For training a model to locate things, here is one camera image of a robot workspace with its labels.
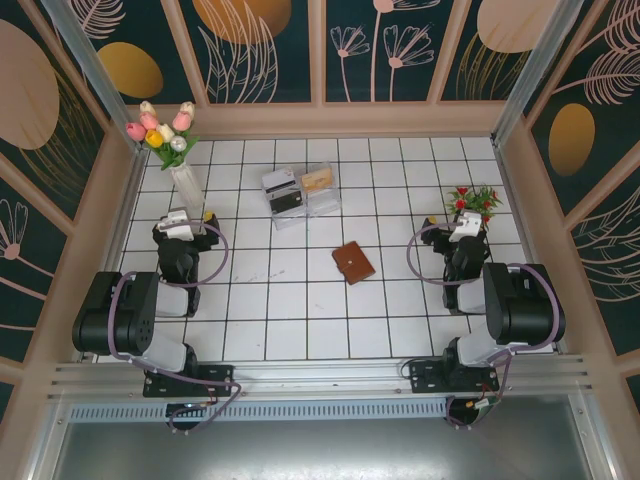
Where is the brown leather card holder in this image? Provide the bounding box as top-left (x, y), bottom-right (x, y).
top-left (332, 240), bottom-right (377, 287)

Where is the black card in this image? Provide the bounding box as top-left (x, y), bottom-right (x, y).
top-left (268, 192), bottom-right (304, 215)

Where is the white card with logo print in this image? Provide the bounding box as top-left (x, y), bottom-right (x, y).
top-left (261, 168), bottom-right (297, 195)

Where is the clear acrylic card stand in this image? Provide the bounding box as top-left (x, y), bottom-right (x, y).
top-left (260, 159), bottom-right (343, 232)

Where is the tan card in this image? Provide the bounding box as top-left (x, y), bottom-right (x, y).
top-left (299, 168), bottom-right (335, 194)

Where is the white ribbed vase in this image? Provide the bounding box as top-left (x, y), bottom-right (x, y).
top-left (169, 163), bottom-right (207, 211)

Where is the small red flower plant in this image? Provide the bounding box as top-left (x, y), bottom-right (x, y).
top-left (444, 183), bottom-right (504, 224)

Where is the artificial tulip bouquet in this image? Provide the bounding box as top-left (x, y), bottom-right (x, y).
top-left (125, 99), bottom-right (200, 172)

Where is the steel sheet panel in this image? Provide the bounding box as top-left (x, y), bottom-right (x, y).
top-left (29, 392), bottom-right (621, 480)

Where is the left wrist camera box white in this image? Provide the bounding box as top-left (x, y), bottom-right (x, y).
top-left (158, 209), bottom-right (205, 241)

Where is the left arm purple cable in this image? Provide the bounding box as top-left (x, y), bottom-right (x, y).
top-left (107, 222), bottom-right (244, 434)

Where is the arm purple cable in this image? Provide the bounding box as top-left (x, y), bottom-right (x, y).
top-left (405, 222), bottom-right (569, 431)
top-left (107, 222), bottom-right (244, 434)

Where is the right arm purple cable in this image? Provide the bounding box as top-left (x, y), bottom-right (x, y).
top-left (405, 222), bottom-right (569, 431)

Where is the aluminium side rail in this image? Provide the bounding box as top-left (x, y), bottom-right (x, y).
top-left (493, 143), bottom-right (569, 354)
top-left (74, 147), bottom-right (151, 364)

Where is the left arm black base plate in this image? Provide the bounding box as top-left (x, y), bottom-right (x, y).
top-left (143, 363), bottom-right (236, 399)

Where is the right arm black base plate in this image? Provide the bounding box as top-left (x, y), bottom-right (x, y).
top-left (408, 360), bottom-right (501, 396)

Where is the aluminium corner post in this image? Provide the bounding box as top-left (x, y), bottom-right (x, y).
top-left (492, 0), bottom-right (574, 147)
top-left (42, 0), bottom-right (146, 156)

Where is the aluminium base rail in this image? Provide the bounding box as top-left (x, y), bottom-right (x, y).
top-left (47, 353), bottom-right (596, 401)

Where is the grey slotted cable duct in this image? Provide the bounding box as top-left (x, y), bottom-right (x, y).
top-left (67, 399), bottom-right (451, 422)

